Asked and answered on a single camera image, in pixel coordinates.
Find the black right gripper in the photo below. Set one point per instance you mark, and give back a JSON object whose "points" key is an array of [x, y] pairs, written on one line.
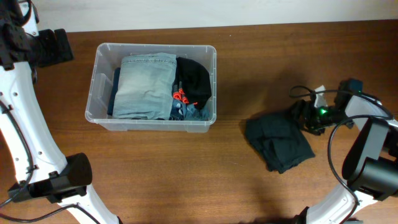
{"points": [[301, 116]]}

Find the black garment with red cuff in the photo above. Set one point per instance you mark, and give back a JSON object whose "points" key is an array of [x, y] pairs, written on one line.
{"points": [[192, 83]]}

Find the light blue denim shirt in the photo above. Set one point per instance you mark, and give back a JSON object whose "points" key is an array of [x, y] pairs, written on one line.
{"points": [[183, 112]]}

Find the light grey-blue jeans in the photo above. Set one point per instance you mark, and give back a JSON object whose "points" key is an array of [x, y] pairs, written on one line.
{"points": [[145, 87]]}

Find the dark blue jeans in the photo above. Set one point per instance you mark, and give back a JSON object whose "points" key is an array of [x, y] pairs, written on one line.
{"points": [[113, 91]]}

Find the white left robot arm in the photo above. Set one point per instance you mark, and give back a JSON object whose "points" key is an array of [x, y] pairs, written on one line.
{"points": [[42, 170]]}

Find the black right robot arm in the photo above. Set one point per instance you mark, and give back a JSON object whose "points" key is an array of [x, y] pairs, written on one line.
{"points": [[369, 172]]}

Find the clear plastic storage bin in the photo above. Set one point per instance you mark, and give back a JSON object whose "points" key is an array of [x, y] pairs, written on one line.
{"points": [[109, 57]]}

